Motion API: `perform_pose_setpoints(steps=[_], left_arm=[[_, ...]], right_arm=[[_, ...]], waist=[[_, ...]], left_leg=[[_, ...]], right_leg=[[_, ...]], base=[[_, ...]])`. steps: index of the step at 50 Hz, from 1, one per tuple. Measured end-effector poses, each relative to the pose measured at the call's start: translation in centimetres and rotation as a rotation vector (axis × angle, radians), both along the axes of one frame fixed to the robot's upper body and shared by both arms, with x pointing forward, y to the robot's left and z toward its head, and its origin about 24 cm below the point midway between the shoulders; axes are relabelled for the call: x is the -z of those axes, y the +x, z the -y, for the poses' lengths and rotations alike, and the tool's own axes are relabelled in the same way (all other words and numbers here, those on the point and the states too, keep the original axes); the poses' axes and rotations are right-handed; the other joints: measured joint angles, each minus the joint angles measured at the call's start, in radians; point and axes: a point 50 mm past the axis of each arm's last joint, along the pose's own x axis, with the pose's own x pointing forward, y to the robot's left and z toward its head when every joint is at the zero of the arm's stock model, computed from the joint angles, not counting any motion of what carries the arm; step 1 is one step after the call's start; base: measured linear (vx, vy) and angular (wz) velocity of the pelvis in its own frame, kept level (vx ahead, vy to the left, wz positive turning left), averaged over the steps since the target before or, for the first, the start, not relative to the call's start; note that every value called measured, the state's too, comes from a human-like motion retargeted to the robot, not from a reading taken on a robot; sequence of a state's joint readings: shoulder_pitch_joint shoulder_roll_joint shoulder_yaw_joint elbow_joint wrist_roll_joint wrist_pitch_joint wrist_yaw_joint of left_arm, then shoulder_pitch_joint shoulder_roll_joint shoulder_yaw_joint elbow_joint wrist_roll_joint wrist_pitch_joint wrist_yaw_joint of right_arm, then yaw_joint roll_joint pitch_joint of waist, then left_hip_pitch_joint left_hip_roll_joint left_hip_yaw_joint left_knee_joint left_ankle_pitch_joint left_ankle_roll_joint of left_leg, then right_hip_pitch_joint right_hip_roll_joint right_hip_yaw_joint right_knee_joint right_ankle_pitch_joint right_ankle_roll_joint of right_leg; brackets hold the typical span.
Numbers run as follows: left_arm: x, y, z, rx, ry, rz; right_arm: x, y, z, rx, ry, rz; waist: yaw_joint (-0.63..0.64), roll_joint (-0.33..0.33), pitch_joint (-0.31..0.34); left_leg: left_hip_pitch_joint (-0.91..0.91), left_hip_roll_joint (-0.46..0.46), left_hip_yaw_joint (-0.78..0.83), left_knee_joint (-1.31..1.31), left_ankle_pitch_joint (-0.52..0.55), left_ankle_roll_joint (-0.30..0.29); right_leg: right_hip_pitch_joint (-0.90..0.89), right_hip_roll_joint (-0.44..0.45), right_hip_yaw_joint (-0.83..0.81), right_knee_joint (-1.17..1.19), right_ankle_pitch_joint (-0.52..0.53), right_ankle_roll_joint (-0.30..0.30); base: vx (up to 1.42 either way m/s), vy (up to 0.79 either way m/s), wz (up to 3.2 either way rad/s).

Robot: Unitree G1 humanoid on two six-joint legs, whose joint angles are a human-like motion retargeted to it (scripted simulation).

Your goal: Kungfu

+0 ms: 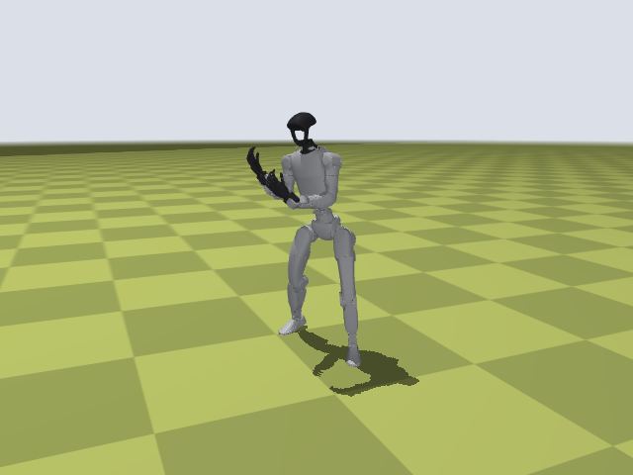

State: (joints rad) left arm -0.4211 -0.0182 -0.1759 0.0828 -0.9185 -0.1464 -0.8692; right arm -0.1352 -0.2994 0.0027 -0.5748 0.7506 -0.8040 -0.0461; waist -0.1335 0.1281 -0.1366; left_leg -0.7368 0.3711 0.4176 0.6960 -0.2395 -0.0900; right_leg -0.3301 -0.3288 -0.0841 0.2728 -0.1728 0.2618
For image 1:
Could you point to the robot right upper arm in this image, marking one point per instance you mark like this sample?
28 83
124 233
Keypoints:
288 175

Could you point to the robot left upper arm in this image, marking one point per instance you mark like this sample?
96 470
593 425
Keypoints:
332 163

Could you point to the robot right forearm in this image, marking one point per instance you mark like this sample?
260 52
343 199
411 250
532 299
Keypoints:
268 191

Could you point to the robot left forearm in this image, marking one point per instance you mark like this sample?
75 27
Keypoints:
316 201

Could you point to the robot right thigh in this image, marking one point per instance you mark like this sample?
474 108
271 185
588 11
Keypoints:
299 255

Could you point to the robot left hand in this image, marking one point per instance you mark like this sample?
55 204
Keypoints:
279 188

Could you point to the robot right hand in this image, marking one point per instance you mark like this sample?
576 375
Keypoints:
255 166

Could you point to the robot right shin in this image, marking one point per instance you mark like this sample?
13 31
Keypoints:
296 299

